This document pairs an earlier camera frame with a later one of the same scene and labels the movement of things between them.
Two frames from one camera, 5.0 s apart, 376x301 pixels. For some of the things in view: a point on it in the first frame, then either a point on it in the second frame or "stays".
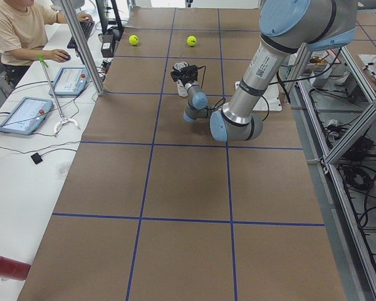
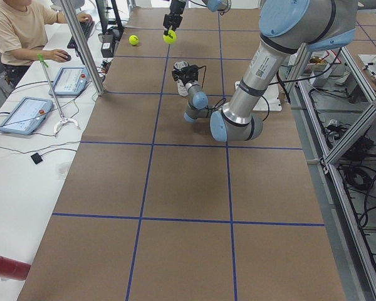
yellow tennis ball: x=133 y=39 stays
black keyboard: x=86 y=27 stays
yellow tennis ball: x=192 y=41 -> x=168 y=39
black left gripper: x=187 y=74 stays
